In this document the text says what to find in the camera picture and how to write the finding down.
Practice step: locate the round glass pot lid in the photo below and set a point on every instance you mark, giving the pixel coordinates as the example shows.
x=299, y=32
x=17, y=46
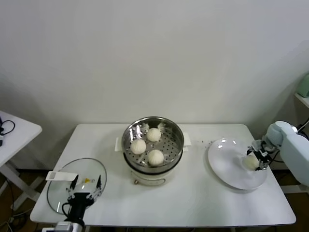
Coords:
x=58, y=188

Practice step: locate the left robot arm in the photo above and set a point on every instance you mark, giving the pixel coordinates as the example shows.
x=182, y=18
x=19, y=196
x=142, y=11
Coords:
x=79, y=227

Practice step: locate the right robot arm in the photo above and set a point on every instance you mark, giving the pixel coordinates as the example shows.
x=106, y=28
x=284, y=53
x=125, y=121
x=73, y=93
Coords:
x=294, y=149

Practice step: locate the white side table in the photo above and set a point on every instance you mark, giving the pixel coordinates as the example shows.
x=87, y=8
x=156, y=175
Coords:
x=21, y=135

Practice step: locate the white electric cooking pot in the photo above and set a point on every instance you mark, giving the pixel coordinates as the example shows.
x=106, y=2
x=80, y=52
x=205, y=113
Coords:
x=149, y=178

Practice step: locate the white shelf board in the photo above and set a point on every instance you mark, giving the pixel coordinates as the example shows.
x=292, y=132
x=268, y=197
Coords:
x=303, y=99

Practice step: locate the white metal frame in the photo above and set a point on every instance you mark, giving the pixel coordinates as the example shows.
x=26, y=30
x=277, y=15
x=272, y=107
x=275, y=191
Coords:
x=293, y=190

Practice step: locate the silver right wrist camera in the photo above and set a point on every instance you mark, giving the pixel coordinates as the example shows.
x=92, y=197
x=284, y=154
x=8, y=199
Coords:
x=256, y=145

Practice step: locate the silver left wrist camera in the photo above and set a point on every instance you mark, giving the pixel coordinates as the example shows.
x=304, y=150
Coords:
x=61, y=227

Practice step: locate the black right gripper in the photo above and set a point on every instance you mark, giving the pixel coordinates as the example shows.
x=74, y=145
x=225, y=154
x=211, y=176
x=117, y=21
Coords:
x=263, y=155

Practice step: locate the white steamed baozi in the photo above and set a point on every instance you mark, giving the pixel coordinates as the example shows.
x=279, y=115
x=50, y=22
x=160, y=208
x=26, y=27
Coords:
x=155, y=157
x=251, y=163
x=153, y=134
x=138, y=147

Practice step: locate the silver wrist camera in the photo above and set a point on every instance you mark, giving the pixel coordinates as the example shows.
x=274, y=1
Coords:
x=61, y=227
x=256, y=145

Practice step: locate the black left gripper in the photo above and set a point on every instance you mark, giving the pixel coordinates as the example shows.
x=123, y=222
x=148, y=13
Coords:
x=80, y=200

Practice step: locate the steel steamer basket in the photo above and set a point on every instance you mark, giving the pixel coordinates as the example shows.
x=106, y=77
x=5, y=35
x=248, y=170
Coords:
x=169, y=149

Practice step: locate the pale green appliance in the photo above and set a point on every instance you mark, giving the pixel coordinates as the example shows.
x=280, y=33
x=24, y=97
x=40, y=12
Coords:
x=304, y=87

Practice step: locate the white round plate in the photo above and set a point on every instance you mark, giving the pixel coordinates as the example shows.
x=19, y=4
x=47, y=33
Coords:
x=227, y=164

